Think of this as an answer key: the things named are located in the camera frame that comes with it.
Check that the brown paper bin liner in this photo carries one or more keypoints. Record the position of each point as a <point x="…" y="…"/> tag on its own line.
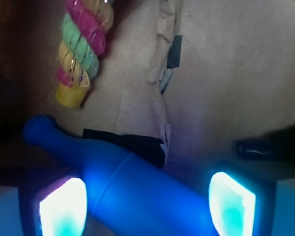
<point x="199" y="74"/>

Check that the blue plastic bottle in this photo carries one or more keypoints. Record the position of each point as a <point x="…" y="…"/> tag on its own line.
<point x="125" y="193"/>

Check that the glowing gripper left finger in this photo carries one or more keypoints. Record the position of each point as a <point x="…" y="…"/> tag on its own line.
<point x="53" y="202"/>

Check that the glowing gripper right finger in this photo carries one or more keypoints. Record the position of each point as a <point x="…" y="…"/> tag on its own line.
<point x="241" y="200"/>

